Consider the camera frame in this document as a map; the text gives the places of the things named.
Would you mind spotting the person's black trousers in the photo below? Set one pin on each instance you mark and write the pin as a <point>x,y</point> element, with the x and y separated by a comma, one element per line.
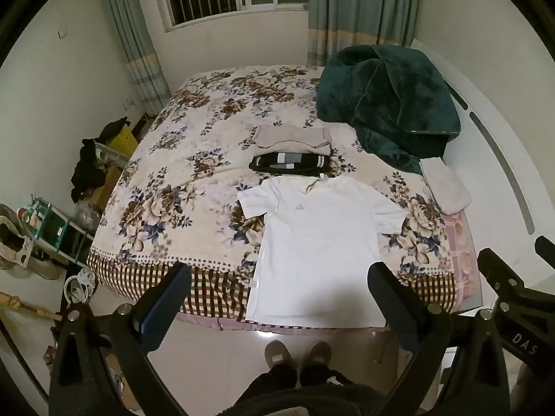
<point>277,383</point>

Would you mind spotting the grey folded towel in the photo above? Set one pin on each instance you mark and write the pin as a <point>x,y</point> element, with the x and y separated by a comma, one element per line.
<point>444,184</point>

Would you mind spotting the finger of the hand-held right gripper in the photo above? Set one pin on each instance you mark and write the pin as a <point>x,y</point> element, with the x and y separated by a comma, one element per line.
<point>547,249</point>
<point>503,271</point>

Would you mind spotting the yellow box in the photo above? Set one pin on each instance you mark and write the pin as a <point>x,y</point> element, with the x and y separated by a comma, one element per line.
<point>123,141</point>

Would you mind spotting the black clothes pile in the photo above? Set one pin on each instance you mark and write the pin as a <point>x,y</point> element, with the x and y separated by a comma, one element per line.
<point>86,169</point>

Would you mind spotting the teal storage rack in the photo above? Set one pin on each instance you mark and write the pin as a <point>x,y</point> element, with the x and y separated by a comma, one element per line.
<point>52,225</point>

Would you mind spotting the cardboard box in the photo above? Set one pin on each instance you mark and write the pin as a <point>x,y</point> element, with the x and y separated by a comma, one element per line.
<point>106,186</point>

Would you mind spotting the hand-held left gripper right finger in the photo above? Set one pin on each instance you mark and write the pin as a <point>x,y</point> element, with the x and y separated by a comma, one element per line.
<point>396,312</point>

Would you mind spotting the white wall switch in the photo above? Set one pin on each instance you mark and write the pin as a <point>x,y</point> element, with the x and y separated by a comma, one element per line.
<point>62,33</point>

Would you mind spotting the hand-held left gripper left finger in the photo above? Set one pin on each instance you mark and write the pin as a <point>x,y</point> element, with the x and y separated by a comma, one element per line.
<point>151,316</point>

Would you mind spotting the person's left shoe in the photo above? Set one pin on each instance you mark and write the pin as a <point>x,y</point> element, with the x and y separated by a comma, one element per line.
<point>278,354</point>

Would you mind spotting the white bed headboard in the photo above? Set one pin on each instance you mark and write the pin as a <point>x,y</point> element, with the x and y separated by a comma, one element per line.
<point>498,138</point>

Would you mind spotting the black striped folded garment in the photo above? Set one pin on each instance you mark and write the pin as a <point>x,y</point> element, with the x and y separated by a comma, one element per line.
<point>277,162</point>

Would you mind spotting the white wall socket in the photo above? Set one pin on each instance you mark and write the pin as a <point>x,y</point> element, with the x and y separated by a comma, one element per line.
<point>129,105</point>

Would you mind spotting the white t-shirt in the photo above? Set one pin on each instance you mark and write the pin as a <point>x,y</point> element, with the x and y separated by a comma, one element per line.
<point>316,260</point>

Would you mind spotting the person's right shoe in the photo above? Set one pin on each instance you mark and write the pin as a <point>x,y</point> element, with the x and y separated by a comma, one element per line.
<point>316,353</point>

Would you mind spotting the beige folded garment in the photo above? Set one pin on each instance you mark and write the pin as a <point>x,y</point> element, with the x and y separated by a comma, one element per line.
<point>282,136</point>

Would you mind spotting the grey-green curtain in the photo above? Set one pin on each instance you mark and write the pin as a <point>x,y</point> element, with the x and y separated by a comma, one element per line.
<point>347,8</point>
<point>134,52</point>

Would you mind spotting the person's shoe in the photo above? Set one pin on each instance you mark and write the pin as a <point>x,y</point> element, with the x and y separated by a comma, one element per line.
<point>278,354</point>
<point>316,353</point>

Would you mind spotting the floral bedspread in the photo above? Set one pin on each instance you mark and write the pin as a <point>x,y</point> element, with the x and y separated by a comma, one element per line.
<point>195,190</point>

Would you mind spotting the clear plastic bag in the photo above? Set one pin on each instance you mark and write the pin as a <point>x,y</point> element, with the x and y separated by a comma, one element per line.
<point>86,216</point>

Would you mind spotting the dark green plush blanket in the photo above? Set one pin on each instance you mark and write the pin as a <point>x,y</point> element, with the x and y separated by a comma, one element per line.
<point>390,91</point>

